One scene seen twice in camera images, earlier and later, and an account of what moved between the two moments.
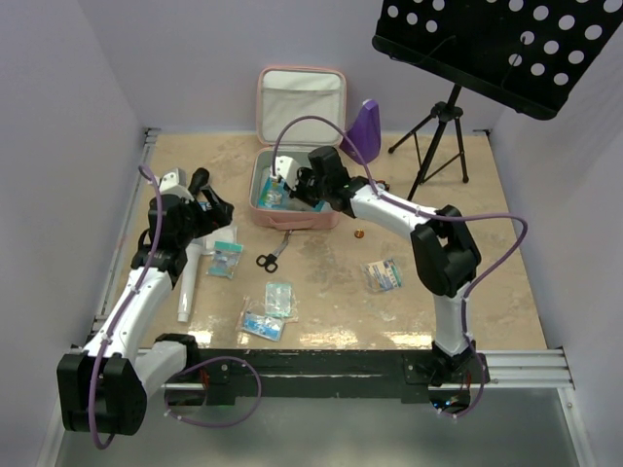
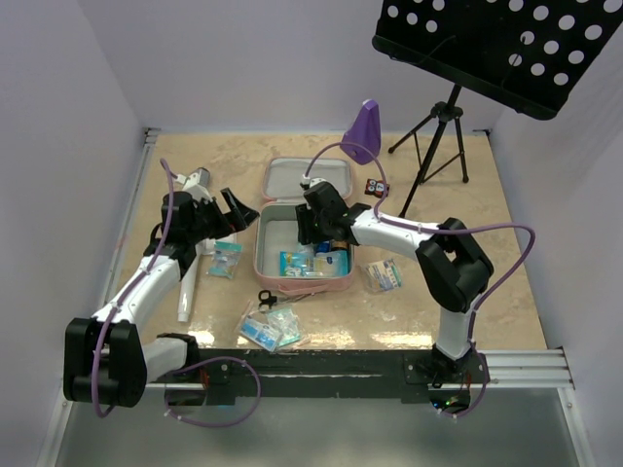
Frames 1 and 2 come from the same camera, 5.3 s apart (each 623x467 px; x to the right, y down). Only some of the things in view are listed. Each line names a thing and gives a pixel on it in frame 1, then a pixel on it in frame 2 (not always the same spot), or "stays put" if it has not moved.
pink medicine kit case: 299,110 → 281,263
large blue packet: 274,195 → 326,264
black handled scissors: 269,262 → 267,301
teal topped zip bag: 224,260 stays put
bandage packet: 382,275 stays put
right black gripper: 302,174 → 307,233
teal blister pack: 278,299 → 284,322
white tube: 193,253 stays put
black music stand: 526,55 stays put
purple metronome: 365,132 stays put
